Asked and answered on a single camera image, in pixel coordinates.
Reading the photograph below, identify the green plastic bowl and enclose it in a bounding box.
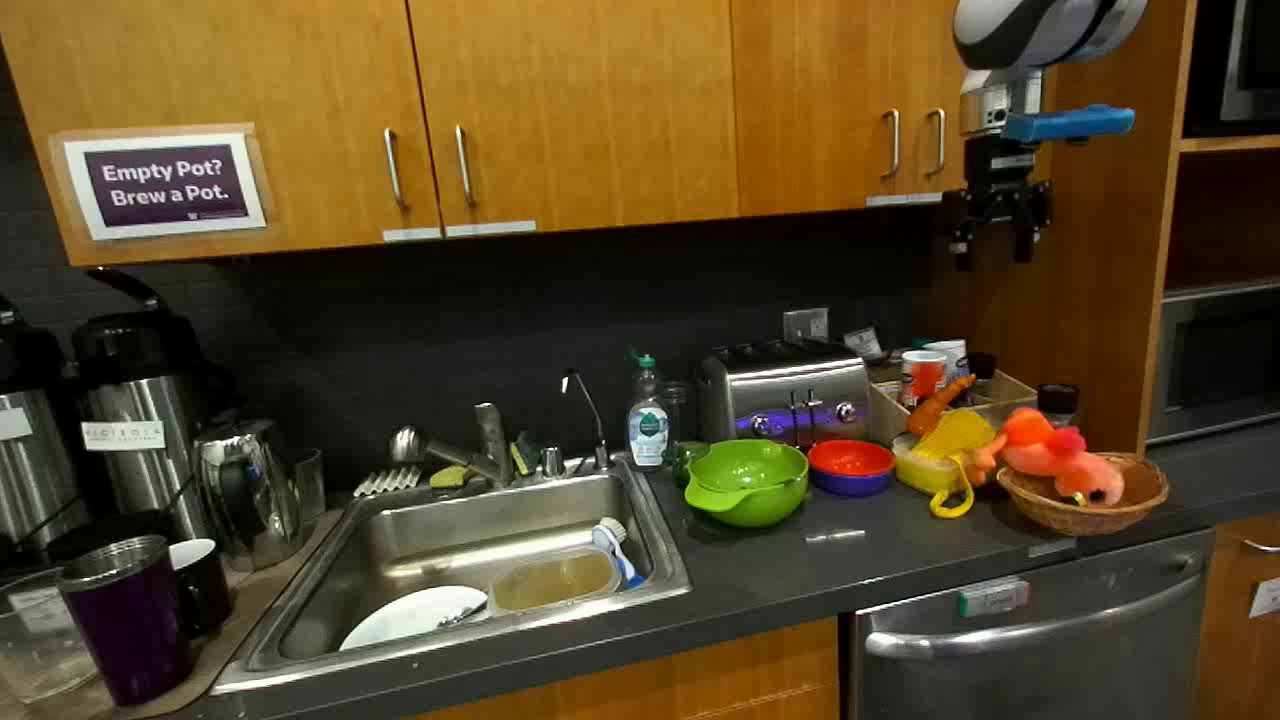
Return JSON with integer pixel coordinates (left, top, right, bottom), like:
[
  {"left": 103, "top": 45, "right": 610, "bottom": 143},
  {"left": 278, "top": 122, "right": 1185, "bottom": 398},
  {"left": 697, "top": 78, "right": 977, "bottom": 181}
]
[{"left": 679, "top": 436, "right": 814, "bottom": 533}]

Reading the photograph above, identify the wooden base cabinet door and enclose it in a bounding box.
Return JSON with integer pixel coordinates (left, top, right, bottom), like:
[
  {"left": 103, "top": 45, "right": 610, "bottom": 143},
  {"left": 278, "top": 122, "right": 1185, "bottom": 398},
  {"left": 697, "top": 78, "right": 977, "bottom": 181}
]
[{"left": 408, "top": 612, "right": 850, "bottom": 720}]

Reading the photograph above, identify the white and blue dish brush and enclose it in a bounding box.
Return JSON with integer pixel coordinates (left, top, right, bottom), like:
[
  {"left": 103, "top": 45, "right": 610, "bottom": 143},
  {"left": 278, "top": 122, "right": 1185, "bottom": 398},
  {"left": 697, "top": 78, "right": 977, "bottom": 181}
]
[{"left": 589, "top": 513, "right": 651, "bottom": 594}]

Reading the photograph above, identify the metal sink faucet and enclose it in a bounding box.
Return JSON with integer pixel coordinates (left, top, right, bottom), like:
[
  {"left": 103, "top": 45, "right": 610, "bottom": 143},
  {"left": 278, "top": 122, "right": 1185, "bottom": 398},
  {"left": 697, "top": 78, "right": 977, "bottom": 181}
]
[{"left": 385, "top": 398, "right": 519, "bottom": 491}]

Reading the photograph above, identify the white plate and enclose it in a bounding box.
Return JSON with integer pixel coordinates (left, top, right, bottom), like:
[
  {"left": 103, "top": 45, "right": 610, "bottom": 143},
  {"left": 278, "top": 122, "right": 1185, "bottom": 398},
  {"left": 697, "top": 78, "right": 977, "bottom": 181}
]
[{"left": 337, "top": 580, "right": 496, "bottom": 656}]

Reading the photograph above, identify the purple brew a pot sign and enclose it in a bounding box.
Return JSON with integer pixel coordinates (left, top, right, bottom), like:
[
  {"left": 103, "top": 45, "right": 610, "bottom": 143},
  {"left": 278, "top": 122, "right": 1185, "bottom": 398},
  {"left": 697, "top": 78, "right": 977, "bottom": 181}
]
[{"left": 51, "top": 126, "right": 278, "bottom": 247}]

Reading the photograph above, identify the black mug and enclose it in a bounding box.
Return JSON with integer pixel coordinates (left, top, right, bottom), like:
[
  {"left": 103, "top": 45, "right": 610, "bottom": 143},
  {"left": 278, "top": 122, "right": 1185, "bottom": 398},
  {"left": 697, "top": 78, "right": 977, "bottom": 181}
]
[{"left": 166, "top": 533, "right": 239, "bottom": 644}]

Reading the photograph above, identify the thin gooseneck water spout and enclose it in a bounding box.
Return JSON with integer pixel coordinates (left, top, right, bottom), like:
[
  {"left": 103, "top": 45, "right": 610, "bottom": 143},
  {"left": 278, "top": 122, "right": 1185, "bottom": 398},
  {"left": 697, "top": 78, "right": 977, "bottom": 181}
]
[{"left": 552, "top": 367, "right": 617, "bottom": 481}]

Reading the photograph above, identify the metal cabinet handle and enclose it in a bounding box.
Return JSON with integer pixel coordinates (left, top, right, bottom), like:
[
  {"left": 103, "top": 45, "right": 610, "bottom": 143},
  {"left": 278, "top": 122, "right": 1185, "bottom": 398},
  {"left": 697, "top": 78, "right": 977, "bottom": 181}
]
[
  {"left": 449, "top": 122, "right": 480, "bottom": 210},
  {"left": 377, "top": 126, "right": 408, "bottom": 213},
  {"left": 876, "top": 106, "right": 909, "bottom": 185},
  {"left": 919, "top": 106, "right": 952, "bottom": 185}
]

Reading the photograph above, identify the orange plush toy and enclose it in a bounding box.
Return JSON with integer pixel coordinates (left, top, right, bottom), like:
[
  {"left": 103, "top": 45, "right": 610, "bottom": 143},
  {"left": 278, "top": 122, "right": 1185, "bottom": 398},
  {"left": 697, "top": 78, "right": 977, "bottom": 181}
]
[{"left": 988, "top": 406, "right": 1092, "bottom": 481}]

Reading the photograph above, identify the narrow wooden base cabinet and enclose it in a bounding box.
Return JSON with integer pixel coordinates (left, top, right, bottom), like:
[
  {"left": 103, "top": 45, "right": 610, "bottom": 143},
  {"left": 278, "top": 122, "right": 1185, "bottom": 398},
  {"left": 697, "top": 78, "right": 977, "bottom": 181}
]
[{"left": 1193, "top": 507, "right": 1280, "bottom": 720}]

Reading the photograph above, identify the shiny metal kettle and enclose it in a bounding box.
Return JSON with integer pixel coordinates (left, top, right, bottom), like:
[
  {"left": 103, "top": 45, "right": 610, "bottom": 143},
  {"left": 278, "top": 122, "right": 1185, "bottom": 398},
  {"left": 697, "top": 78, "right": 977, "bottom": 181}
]
[{"left": 192, "top": 412, "right": 303, "bottom": 573}]

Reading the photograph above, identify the wall power outlet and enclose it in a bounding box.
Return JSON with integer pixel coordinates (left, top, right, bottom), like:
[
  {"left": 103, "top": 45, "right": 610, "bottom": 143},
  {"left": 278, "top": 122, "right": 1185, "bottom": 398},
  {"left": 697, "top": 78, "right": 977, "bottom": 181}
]
[{"left": 782, "top": 304, "right": 836, "bottom": 347}]

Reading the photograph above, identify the tan counter mat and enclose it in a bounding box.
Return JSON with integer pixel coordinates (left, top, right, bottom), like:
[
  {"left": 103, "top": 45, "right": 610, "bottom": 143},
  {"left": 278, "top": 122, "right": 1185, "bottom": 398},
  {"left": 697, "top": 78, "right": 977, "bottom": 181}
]
[{"left": 0, "top": 501, "right": 353, "bottom": 720}]

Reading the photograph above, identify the white and red canister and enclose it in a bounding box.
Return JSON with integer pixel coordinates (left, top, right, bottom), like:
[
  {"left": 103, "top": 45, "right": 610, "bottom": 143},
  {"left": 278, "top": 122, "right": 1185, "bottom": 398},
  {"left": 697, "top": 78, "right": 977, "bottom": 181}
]
[{"left": 901, "top": 344, "right": 957, "bottom": 407}]

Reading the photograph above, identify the tall wooden shelf unit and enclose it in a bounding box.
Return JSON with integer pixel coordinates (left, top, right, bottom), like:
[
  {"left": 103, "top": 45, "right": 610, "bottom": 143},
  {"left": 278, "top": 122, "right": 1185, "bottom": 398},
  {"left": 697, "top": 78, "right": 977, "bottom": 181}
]
[{"left": 933, "top": 0, "right": 1280, "bottom": 462}]

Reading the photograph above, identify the wicker basket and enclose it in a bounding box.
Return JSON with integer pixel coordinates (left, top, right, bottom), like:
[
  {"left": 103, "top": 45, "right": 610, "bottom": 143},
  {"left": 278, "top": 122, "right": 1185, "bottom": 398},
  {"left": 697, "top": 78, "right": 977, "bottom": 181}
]
[{"left": 992, "top": 449, "right": 1176, "bottom": 539}]

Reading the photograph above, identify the orange carrot toy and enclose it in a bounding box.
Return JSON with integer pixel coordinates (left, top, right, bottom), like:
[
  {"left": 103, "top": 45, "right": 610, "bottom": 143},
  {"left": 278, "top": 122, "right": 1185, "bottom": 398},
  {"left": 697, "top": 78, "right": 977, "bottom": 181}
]
[{"left": 906, "top": 371, "right": 980, "bottom": 440}]

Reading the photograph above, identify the yellow knitted cord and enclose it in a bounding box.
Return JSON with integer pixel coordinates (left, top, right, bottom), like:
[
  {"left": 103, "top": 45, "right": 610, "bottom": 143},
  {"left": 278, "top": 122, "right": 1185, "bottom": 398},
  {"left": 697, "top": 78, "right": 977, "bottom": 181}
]
[{"left": 916, "top": 406, "right": 1000, "bottom": 523}]

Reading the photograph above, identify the wooden condiment tray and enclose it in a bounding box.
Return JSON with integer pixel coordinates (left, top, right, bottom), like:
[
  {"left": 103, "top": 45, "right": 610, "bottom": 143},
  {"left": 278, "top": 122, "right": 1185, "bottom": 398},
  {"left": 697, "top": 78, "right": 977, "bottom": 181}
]
[{"left": 870, "top": 366, "right": 1044, "bottom": 449}]

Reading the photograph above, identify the clear dish soap bottle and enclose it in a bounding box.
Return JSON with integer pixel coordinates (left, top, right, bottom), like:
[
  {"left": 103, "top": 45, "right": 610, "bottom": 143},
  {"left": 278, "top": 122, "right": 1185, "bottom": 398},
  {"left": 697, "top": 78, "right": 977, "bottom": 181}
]
[{"left": 624, "top": 347, "right": 677, "bottom": 475}]

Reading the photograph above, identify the pink plush toy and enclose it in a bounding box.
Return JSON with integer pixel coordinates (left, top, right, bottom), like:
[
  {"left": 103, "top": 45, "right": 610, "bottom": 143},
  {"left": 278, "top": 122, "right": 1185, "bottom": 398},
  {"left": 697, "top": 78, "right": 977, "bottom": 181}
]
[{"left": 1048, "top": 449, "right": 1134, "bottom": 513}]

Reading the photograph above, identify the clear plastic container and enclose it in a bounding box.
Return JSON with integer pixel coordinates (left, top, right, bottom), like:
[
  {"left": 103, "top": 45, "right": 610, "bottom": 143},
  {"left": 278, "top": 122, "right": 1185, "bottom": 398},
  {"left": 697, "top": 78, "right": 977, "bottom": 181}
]
[{"left": 0, "top": 567, "right": 99, "bottom": 709}]

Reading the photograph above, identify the red plastic bowl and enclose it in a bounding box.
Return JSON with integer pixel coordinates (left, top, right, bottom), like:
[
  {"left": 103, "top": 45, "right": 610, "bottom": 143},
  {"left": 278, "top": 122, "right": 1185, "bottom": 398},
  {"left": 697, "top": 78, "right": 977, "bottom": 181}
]
[{"left": 804, "top": 436, "right": 901, "bottom": 484}]

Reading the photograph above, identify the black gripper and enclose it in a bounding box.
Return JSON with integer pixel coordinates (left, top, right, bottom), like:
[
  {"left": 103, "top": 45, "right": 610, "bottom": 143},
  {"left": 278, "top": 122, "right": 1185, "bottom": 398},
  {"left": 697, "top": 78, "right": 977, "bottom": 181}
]
[{"left": 938, "top": 132, "right": 1062, "bottom": 273}]

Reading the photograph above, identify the built-in steel appliance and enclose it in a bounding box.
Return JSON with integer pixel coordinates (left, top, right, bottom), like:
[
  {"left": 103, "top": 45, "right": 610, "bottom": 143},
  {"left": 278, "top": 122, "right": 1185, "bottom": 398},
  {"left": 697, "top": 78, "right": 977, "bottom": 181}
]
[{"left": 1147, "top": 281, "right": 1280, "bottom": 449}]

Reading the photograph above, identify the purple steel tumbler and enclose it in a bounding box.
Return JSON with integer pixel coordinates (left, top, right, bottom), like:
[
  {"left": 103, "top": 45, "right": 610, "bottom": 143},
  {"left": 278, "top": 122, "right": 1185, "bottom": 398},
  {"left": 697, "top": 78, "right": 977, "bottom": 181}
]
[{"left": 56, "top": 533, "right": 192, "bottom": 713}]

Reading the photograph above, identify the stainless steel dishwasher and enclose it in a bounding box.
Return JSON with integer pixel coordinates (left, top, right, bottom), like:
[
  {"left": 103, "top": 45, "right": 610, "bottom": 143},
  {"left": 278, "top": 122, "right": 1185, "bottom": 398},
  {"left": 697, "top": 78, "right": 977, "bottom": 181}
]
[{"left": 846, "top": 528, "right": 1222, "bottom": 720}]

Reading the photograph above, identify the black lidded jar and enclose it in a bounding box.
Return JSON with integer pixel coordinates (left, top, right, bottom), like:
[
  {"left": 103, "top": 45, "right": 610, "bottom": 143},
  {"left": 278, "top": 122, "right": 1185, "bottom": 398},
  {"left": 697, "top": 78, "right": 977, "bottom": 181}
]
[{"left": 1036, "top": 380, "right": 1085, "bottom": 427}]

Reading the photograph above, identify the blue plastic bowl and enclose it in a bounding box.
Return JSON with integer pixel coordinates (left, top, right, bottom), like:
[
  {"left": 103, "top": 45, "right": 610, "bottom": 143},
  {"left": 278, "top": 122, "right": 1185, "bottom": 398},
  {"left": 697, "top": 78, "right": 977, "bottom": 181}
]
[{"left": 810, "top": 470, "right": 898, "bottom": 501}]

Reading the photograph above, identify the clear drinking glass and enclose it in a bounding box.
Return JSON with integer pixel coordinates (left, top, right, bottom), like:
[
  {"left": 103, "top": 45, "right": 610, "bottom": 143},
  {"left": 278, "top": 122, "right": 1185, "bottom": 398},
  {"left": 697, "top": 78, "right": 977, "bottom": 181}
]
[{"left": 283, "top": 449, "right": 334, "bottom": 539}]

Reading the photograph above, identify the steel microwave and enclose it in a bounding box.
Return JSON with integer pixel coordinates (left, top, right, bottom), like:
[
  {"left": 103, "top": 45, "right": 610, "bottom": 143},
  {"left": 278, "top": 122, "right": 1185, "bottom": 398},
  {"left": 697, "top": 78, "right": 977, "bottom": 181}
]
[{"left": 1185, "top": 0, "right": 1280, "bottom": 141}]

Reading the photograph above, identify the stainless steel sink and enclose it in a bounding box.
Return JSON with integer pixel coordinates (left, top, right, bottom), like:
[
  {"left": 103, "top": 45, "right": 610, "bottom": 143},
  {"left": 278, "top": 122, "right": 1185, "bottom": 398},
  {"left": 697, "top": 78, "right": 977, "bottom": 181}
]
[{"left": 213, "top": 452, "right": 697, "bottom": 701}]

